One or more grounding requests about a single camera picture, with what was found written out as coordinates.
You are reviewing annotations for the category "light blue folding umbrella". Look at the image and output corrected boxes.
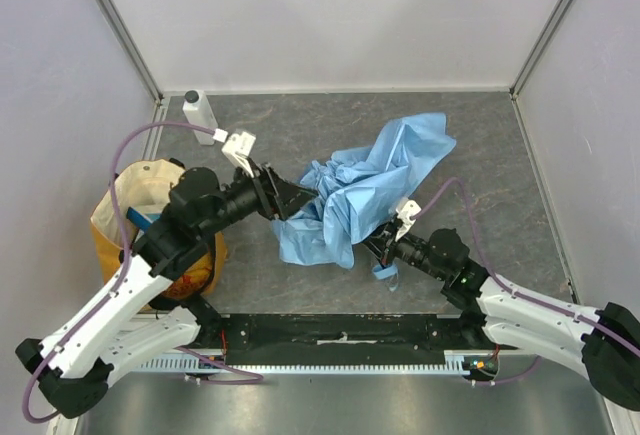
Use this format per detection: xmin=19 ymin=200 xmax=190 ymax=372
xmin=272 ymin=113 xmax=456 ymax=269

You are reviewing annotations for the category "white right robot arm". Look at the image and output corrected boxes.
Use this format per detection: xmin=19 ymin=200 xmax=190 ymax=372
xmin=363 ymin=223 xmax=639 ymax=411

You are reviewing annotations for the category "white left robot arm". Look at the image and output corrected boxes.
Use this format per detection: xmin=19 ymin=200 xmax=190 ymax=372
xmin=15 ymin=165 xmax=318 ymax=419

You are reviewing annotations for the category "white plastic bottle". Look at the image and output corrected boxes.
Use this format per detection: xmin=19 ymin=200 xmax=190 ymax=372
xmin=182 ymin=90 xmax=218 ymax=130

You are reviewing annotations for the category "yellow canvas tote bag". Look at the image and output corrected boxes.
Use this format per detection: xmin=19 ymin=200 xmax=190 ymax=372
xmin=90 ymin=158 xmax=227 ymax=311

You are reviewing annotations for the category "blue book in bag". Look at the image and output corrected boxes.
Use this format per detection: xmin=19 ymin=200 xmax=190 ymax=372
xmin=126 ymin=204 xmax=164 ymax=232

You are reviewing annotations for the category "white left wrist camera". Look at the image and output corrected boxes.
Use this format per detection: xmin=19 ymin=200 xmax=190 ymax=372
xmin=212 ymin=128 xmax=256 ymax=178

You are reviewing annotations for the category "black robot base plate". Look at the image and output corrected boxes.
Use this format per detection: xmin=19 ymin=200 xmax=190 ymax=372
xmin=212 ymin=313 xmax=495 ymax=354

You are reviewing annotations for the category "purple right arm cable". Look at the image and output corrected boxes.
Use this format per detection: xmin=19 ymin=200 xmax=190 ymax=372
xmin=412 ymin=177 xmax=614 ymax=389

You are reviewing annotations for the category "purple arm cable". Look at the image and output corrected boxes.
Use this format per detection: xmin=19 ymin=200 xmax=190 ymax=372
xmin=22 ymin=123 xmax=264 ymax=424
xmin=412 ymin=177 xmax=614 ymax=389

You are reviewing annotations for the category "slotted cable duct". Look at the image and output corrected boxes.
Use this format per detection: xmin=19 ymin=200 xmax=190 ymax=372
xmin=133 ymin=352 xmax=470 ymax=376

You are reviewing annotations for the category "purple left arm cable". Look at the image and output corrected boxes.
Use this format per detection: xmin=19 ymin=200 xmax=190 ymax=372
xmin=22 ymin=123 xmax=264 ymax=424

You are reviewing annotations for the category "left aluminium corner post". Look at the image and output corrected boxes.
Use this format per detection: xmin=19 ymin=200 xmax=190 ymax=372
xmin=95 ymin=0 xmax=163 ymax=104

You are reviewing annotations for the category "aluminium corner post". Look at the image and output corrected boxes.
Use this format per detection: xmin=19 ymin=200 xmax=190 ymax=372
xmin=509 ymin=0 xmax=576 ymax=100
xmin=95 ymin=0 xmax=163 ymax=104

